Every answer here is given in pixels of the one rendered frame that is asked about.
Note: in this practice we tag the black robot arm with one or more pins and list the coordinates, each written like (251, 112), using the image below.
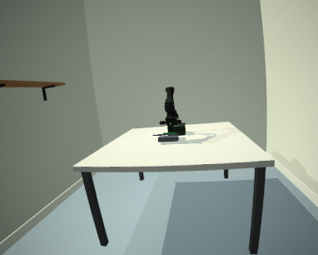
(169, 105)

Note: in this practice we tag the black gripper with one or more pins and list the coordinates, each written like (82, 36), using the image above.
(168, 123)

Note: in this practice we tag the grey switch panel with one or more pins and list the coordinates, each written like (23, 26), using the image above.
(164, 138)

